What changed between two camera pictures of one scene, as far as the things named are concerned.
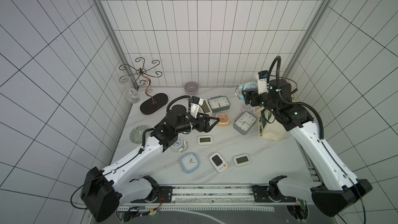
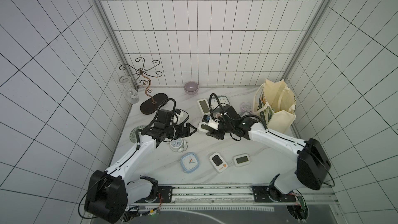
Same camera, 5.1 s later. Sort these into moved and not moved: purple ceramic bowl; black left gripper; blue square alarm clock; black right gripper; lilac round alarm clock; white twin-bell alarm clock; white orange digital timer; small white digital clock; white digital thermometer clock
Moved: black left gripper; small white digital clock; black right gripper
Not moved: white digital thermometer clock; blue square alarm clock; white orange digital timer; white twin-bell alarm clock; lilac round alarm clock; purple ceramic bowl
